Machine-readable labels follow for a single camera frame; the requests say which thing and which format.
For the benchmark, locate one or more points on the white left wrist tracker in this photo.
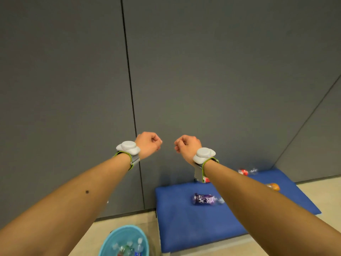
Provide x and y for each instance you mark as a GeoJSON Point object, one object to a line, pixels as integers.
{"type": "Point", "coordinates": [128, 146]}

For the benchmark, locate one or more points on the purple label bottle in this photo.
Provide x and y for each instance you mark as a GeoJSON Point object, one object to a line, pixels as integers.
{"type": "Point", "coordinates": [205, 199]}

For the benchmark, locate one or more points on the blue padded bench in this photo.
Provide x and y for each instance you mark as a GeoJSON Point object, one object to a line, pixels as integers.
{"type": "Point", "coordinates": [186, 223]}

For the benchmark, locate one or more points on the yellow orange drink bottle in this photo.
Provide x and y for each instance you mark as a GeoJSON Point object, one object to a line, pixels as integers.
{"type": "Point", "coordinates": [274, 187]}

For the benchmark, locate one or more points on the person's right forearm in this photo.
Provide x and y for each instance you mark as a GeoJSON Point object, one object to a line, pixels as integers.
{"type": "Point", "coordinates": [266, 210]}

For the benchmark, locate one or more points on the person's left hand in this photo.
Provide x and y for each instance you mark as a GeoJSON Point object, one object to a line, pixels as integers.
{"type": "Point", "coordinates": [147, 143]}

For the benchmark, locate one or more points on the white wrist tracker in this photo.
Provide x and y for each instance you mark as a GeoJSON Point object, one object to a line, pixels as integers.
{"type": "Point", "coordinates": [203, 154]}
{"type": "Point", "coordinates": [128, 146]}

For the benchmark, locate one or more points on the portrait label clear bottle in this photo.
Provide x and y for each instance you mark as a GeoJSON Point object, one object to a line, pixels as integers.
{"type": "Point", "coordinates": [138, 249]}

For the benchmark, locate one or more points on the red label black cap bottle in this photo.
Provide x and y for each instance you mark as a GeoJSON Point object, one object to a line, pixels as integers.
{"type": "Point", "coordinates": [206, 180]}

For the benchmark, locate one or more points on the person's left forearm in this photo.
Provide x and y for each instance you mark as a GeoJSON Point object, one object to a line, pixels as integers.
{"type": "Point", "coordinates": [66, 205]}

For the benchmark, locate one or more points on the blue plastic bucket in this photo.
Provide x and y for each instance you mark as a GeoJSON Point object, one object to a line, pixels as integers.
{"type": "Point", "coordinates": [112, 237]}

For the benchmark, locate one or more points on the person's right hand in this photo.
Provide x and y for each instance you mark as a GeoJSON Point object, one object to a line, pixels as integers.
{"type": "Point", "coordinates": [187, 147]}

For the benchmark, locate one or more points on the red label clear bottle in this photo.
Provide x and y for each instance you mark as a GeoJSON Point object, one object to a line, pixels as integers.
{"type": "Point", "coordinates": [243, 172]}

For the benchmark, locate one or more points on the white right wrist tracker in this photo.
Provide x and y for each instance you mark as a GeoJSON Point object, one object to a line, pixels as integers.
{"type": "Point", "coordinates": [203, 154]}

